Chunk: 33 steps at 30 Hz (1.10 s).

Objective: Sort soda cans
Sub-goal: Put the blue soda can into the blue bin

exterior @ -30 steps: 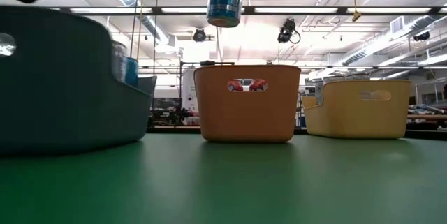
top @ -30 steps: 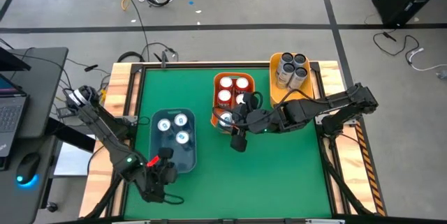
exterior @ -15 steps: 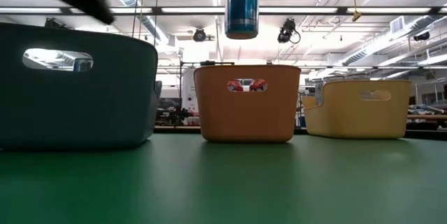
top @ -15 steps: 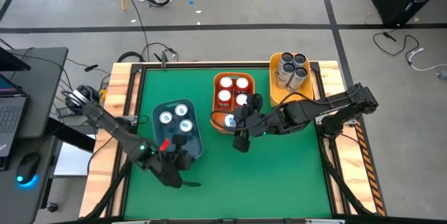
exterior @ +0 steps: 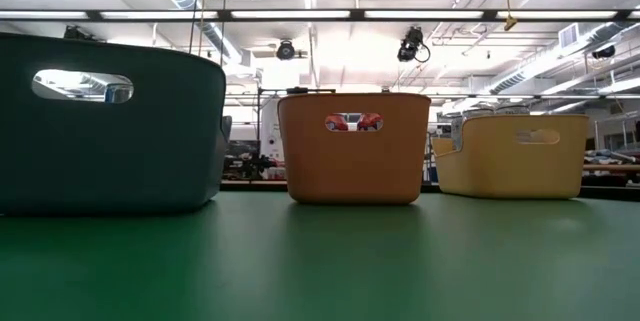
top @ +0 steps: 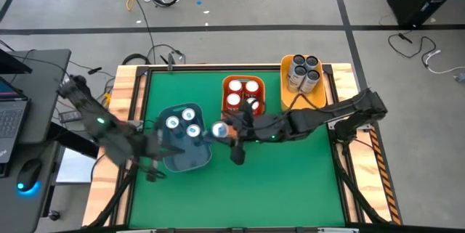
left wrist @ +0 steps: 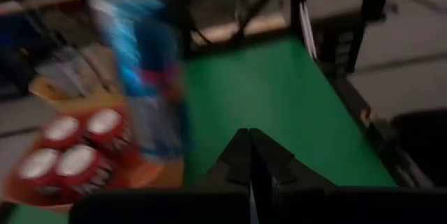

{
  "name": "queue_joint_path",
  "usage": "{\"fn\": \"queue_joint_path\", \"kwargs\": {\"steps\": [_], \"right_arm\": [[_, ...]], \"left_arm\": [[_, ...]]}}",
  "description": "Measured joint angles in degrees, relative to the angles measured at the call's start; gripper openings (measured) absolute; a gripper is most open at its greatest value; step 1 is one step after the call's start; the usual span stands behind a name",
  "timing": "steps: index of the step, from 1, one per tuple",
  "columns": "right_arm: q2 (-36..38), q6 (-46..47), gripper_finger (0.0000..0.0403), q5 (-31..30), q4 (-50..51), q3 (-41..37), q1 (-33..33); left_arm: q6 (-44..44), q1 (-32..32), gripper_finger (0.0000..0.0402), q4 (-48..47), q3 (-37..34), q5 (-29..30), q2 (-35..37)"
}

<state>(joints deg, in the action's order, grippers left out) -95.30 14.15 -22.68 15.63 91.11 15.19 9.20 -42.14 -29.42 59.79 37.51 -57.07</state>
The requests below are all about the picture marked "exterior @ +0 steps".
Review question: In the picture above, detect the black aluminium table frame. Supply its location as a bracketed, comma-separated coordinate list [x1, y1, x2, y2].
[219, 179, 640, 202]

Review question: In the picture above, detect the black crossbar with light strips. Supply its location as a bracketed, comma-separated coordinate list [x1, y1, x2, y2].
[0, 9, 640, 24]

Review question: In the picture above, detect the yellow plastic bin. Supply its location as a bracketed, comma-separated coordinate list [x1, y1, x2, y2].
[431, 113, 591, 200]

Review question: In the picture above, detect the round black ceiling camera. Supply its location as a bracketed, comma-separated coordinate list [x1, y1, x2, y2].
[275, 39, 297, 62]

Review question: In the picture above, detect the orange plastic bin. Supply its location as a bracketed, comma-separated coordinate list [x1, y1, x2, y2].
[277, 92, 432, 206]

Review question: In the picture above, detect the black camera on frame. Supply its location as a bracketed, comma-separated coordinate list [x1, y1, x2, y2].
[63, 24, 99, 42]

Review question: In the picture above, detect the black ceiling fixture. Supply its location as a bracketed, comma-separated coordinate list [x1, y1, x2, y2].
[592, 44, 617, 61]

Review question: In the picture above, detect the black overhead camera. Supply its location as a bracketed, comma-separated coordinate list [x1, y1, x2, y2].
[397, 25, 432, 65]

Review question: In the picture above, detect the green table mat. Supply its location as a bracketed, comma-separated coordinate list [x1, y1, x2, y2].
[0, 191, 640, 321]

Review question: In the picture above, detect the blue-grey plastic bin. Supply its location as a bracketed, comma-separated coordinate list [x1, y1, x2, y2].
[0, 32, 234, 216]

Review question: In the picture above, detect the background workbench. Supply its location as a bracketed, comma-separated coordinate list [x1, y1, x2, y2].
[582, 148, 640, 187]

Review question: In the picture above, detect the white appliance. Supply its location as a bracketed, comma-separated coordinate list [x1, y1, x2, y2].
[259, 98, 287, 165]

